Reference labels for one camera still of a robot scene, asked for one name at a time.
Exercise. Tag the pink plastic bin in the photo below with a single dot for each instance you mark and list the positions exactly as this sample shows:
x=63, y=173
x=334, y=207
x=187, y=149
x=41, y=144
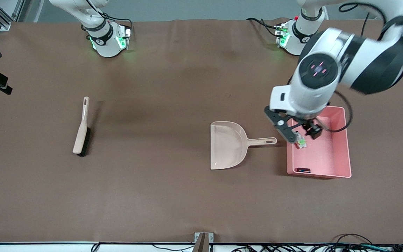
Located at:
x=327, y=157

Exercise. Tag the beige brush with black bristles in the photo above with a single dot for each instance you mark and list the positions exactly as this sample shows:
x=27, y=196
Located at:
x=81, y=133

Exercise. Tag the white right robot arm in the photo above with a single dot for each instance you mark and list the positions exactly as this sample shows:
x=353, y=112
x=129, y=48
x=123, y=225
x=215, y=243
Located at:
x=103, y=38

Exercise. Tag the brown table cover mat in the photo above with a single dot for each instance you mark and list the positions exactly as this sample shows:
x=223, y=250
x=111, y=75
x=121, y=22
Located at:
x=82, y=192

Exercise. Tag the beige plastic dustpan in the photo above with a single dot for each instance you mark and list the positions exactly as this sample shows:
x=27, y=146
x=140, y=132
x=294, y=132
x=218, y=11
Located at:
x=227, y=145

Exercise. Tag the dark electronic component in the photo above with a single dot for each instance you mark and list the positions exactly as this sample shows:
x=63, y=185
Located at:
x=303, y=170

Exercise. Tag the metal bracket with brown post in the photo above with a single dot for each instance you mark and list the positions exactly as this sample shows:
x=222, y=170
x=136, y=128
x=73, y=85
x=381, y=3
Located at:
x=211, y=238

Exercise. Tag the white green electronic component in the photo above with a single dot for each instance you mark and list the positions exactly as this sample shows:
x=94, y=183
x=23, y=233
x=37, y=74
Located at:
x=302, y=142

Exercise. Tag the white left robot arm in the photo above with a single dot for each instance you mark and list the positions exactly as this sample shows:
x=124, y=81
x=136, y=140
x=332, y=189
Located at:
x=362, y=59

